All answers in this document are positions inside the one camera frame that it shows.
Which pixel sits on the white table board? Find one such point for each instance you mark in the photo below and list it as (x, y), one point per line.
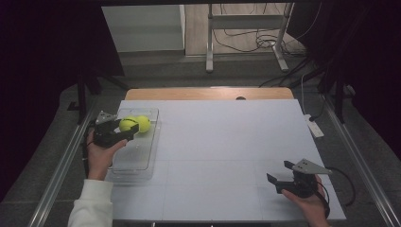
(220, 189)

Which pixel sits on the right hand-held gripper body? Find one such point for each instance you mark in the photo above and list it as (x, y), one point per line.
(310, 168)

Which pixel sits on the dark round table grommet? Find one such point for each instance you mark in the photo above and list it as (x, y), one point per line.
(240, 98)

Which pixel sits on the person's left hand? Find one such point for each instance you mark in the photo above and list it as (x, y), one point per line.
(99, 160)

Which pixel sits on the clear plastic container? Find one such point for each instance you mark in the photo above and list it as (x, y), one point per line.
(138, 154)

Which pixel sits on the yellow tennis ball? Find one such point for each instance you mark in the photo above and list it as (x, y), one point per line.
(127, 126)
(145, 124)

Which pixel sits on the black metal stand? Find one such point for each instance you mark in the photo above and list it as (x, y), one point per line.
(339, 101)
(82, 94)

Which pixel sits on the dark curtain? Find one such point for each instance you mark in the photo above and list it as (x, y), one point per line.
(38, 63)
(372, 63)

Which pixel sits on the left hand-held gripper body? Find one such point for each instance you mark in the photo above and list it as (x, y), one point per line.
(105, 135)

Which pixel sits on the white power strip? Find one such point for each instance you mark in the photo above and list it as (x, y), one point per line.
(313, 126)

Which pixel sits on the white cabinet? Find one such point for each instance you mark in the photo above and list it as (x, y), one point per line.
(142, 28)

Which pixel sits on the aluminium floor rail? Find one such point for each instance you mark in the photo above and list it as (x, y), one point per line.
(362, 164)
(60, 176)

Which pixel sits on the person's right hand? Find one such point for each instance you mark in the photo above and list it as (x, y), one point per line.
(312, 208)

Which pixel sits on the white metal desk frame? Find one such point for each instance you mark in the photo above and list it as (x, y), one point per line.
(246, 22)

